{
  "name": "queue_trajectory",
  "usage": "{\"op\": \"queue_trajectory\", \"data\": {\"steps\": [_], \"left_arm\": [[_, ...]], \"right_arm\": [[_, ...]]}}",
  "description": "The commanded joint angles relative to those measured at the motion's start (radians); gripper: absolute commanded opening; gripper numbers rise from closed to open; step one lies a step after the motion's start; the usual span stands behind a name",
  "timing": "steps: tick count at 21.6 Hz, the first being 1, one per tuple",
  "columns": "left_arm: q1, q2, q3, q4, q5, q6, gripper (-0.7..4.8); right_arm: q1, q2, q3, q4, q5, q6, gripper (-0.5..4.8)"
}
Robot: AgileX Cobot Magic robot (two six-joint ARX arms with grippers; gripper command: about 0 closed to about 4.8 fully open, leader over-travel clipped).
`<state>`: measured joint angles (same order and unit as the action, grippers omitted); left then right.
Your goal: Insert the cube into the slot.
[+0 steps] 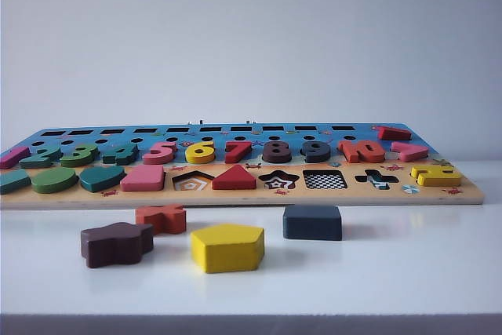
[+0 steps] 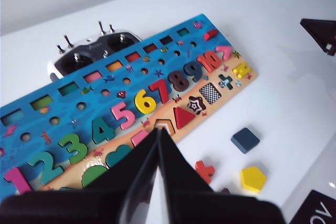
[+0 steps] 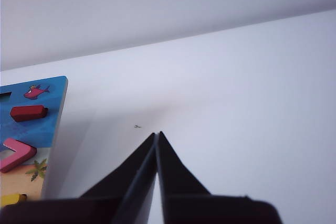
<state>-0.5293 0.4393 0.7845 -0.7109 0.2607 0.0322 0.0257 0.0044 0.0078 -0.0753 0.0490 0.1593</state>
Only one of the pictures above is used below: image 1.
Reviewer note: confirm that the pink sign piece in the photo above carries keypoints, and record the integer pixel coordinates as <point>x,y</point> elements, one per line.
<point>412,152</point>

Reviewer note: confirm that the brown star block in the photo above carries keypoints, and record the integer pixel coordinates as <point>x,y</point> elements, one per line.
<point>113,248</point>

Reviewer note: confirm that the pink number five piece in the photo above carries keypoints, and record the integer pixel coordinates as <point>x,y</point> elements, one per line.
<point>157,158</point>

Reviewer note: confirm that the yellow pentagon block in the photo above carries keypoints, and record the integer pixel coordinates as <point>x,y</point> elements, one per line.
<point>227,252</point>

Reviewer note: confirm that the red sign piece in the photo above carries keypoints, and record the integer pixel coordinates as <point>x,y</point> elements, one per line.
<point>396,133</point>

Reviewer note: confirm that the yellow number six piece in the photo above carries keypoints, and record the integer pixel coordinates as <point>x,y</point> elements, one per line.
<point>196,159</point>

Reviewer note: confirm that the yellow sign piece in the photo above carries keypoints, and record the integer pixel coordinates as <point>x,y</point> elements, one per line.
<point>435,180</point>

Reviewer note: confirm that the brown number eight piece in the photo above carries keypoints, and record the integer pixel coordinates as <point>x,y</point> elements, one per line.
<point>270,158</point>

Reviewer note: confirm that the teal number four piece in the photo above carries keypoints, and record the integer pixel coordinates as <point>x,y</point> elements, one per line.
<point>125,156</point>

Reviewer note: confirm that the teal heart block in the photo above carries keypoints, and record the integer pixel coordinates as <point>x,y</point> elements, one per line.
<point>100,182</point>

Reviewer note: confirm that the red number seven piece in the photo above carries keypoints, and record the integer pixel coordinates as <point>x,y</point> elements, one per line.
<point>235,156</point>

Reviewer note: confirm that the pink number one piece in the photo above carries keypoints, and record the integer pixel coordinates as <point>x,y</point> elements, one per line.
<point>12,159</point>

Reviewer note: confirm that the dark blue number nine piece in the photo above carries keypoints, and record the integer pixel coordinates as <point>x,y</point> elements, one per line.
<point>319,156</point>

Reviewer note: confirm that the green number three piece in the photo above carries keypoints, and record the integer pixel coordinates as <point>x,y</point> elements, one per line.
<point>76,160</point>

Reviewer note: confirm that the teal number two piece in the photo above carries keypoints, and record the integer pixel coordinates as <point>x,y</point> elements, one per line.
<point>37,161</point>

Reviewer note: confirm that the dark blue square block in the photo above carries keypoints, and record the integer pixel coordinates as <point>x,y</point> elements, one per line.
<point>311,225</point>

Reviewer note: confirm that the orange number ten piece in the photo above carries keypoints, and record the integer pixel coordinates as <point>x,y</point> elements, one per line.
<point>353,152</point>

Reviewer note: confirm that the green oval block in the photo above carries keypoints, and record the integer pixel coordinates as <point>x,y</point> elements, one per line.
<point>53,182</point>

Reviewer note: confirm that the teal shape block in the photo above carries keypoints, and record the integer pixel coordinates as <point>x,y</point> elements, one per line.
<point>13,184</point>

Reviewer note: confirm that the colourful wooden puzzle board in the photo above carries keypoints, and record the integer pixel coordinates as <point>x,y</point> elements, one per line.
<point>251,195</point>

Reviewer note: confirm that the pink trapezoid block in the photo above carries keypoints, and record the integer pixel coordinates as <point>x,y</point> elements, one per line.
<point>141,182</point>

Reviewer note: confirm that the red triangle block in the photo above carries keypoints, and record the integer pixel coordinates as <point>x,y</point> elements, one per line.
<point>235,183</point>

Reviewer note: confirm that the orange cross block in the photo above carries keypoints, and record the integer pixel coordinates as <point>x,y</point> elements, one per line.
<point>168,221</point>

